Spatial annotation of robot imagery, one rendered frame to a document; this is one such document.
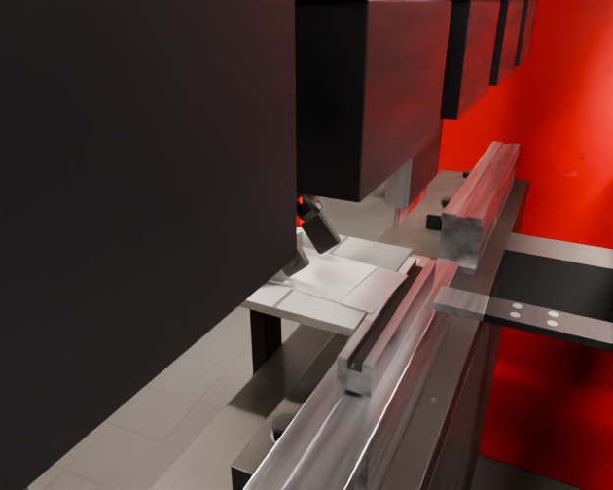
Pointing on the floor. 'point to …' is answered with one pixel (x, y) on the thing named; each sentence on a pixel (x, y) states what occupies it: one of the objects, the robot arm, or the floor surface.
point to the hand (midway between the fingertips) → (306, 245)
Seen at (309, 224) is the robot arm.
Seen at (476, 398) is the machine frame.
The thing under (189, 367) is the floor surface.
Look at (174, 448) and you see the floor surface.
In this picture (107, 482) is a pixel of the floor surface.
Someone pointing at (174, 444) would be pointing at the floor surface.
